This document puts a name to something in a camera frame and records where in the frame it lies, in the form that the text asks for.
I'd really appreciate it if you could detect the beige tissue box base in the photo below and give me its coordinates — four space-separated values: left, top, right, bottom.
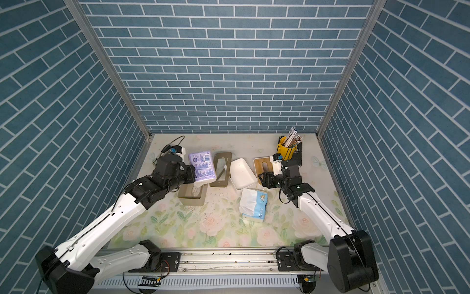
177 184 209 207

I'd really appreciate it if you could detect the purple tissue paper pack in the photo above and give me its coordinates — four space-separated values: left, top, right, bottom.
188 151 217 187

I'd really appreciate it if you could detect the beige tissue box lid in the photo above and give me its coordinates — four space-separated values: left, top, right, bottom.
209 152 232 187

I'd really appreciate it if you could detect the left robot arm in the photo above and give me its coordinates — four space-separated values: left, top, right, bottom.
35 145 195 294

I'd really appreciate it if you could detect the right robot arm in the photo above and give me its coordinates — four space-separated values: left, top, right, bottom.
258 153 379 293

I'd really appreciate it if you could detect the white box wooden lid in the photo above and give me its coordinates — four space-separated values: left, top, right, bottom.
253 157 273 184

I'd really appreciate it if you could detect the blue white tissue pack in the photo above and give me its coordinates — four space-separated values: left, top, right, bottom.
239 189 268 223

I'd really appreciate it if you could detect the white tissue box base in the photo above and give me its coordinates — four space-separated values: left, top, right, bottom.
230 158 258 196

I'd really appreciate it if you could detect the black book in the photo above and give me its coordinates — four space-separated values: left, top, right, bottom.
278 136 302 166

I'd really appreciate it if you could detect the yellow pen cup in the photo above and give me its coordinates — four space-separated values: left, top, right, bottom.
277 136 297 160

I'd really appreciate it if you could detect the floral table mat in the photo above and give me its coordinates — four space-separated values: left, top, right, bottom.
108 134 348 249

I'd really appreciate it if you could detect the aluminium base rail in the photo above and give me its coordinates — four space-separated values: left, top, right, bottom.
69 247 390 294

